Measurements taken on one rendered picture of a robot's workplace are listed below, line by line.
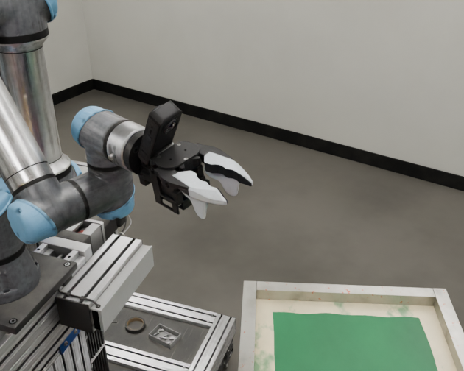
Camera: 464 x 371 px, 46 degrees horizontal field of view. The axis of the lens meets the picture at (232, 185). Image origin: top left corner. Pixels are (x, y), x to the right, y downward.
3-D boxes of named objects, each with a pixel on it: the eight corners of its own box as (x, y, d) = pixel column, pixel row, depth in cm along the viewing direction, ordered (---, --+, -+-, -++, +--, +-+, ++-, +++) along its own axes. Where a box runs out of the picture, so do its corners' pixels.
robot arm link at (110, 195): (68, 218, 99) (59, 164, 94) (119, 194, 106) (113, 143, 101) (94, 235, 95) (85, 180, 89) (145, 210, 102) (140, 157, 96)
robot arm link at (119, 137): (138, 113, 90) (98, 135, 86) (157, 121, 87) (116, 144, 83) (146, 152, 95) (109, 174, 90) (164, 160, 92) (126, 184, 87)
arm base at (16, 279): (-1, 254, 129) (-10, 218, 124) (54, 267, 125) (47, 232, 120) (-48, 295, 117) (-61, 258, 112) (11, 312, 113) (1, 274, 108)
